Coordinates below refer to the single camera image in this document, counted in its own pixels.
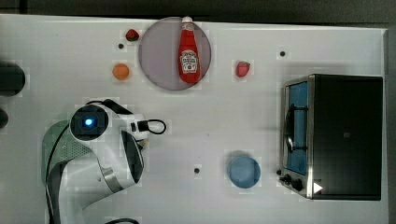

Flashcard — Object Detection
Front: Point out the black frying pan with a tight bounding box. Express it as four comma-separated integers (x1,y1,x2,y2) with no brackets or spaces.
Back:
0,63,26,97

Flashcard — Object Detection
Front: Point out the orange fruit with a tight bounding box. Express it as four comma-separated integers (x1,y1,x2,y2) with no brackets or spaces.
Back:
112,63,130,80

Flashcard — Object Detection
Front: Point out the grey round plate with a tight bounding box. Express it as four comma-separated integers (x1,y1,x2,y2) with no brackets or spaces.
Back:
138,17,197,91

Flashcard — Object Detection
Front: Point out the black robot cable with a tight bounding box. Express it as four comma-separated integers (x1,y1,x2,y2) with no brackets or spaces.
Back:
45,100,167,224

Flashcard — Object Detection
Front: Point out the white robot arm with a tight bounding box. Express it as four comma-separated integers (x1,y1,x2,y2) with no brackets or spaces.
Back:
46,99,148,224

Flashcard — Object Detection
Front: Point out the pink red strawberry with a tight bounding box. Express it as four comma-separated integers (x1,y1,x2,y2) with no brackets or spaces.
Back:
236,62,250,77

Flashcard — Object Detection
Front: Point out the black silver toaster oven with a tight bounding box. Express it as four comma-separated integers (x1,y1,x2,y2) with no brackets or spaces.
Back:
276,74,384,201

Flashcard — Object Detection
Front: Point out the blue cup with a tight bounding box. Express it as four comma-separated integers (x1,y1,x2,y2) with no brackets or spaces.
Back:
228,156,261,189

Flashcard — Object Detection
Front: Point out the dark red strawberry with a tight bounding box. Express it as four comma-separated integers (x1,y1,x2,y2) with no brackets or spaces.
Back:
125,29,140,42

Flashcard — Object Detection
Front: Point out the red ketchup bottle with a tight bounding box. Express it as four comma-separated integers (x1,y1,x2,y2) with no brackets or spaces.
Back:
177,17,201,83

